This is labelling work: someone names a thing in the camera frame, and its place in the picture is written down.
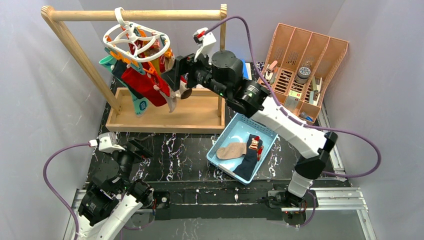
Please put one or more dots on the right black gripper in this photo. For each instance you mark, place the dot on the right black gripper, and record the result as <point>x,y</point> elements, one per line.
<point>180,71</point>

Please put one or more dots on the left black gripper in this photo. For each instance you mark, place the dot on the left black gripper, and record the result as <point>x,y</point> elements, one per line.
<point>131,149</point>

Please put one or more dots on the brown striped sock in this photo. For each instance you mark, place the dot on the brown striped sock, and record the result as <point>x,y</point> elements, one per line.
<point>184,89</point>

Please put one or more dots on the white sock hanger with clips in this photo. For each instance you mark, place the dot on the white sock hanger with clips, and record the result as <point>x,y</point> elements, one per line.
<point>135,44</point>

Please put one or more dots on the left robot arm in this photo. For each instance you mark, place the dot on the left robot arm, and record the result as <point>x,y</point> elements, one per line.
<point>111,198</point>

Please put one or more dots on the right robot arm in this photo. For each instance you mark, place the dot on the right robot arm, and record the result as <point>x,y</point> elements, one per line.
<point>223,75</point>

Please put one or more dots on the wooden clothes rack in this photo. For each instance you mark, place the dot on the wooden clothes rack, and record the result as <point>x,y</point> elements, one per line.
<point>202,113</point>

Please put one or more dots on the teal hanging sock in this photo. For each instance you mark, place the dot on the teal hanging sock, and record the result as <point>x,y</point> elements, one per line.
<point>140,105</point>

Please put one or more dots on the blue folder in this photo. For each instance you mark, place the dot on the blue folder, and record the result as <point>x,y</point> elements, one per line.
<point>247,72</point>

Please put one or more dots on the long red hanging sock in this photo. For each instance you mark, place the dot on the long red hanging sock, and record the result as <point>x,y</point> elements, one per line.
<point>144,86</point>

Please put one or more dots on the light blue plastic basket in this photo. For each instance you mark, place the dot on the light blue plastic basket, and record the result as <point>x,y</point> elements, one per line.
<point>237,131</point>

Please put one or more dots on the stapler in organizer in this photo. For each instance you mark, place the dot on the stapler in organizer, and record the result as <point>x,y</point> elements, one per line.
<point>270,72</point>

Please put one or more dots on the navy hanging sock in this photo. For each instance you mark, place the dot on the navy hanging sock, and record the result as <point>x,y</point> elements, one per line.
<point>118,70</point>

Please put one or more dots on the beige sock in basket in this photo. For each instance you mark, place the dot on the beige sock in basket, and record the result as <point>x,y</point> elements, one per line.
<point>233,150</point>

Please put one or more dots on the white small box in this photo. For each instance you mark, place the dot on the white small box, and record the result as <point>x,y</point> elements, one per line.
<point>292,100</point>

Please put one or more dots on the pink desk file organizer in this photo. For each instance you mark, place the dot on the pink desk file organizer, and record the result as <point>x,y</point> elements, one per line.
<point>295,47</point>

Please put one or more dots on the grey round tin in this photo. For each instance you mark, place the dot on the grey round tin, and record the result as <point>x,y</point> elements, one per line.
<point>303,74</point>

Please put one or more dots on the navy sock in basket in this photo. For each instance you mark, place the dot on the navy sock in basket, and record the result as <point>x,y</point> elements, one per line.
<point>254,148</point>

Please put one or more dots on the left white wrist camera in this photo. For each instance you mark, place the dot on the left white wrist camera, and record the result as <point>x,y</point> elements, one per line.
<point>106,143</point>

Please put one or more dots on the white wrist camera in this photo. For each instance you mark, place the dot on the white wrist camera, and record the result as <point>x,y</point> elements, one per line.
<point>106,143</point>
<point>205,41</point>

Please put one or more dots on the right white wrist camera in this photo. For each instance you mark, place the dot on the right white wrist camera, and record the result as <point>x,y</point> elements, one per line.
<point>205,41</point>

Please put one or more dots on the metal base rail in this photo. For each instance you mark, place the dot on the metal base rail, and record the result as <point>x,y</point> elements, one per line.
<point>228,209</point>

